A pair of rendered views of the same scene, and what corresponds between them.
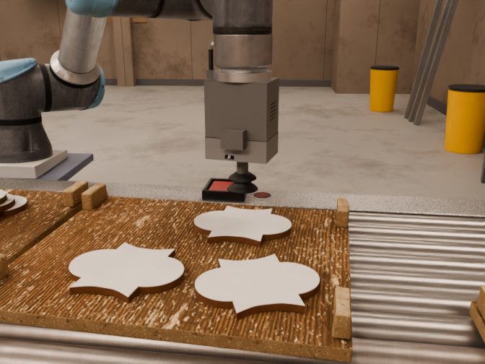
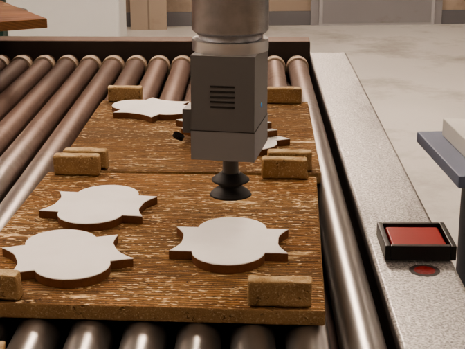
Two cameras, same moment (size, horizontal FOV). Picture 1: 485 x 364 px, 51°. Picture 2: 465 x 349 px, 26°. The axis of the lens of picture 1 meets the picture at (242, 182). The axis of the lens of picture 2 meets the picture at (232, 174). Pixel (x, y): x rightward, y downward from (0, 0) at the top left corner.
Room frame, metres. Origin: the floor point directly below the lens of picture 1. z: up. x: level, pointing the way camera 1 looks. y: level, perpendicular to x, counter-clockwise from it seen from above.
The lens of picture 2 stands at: (0.55, -0.98, 1.32)
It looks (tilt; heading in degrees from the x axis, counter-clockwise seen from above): 17 degrees down; 83
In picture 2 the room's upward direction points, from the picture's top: straight up
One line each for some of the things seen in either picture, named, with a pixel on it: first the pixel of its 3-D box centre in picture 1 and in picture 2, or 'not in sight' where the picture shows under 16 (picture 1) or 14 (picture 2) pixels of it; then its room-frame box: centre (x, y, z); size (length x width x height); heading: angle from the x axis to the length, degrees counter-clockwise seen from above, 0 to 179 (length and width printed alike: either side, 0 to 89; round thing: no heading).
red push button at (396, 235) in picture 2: (226, 189); (415, 242); (0.88, 0.03, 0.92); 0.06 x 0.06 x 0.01; 82
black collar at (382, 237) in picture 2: (226, 188); (415, 240); (0.88, 0.03, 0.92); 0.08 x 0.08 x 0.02; 82
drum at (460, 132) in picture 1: (466, 118); not in sight; (4.76, -2.12, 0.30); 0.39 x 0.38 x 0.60; 86
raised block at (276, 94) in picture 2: not in sight; (284, 95); (0.84, 0.66, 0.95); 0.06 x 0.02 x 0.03; 171
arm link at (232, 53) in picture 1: (240, 52); (230, 14); (0.67, 0.00, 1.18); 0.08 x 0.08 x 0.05
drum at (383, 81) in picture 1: (382, 88); not in sight; (6.95, -1.90, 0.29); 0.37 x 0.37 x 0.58
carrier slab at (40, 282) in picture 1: (189, 254); (161, 235); (0.60, 0.07, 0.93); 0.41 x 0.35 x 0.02; 79
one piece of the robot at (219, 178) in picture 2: (242, 179); (230, 181); (0.67, 0.00, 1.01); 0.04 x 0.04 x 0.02
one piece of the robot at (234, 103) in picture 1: (237, 115); (219, 92); (0.66, 0.01, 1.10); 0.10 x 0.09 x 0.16; 162
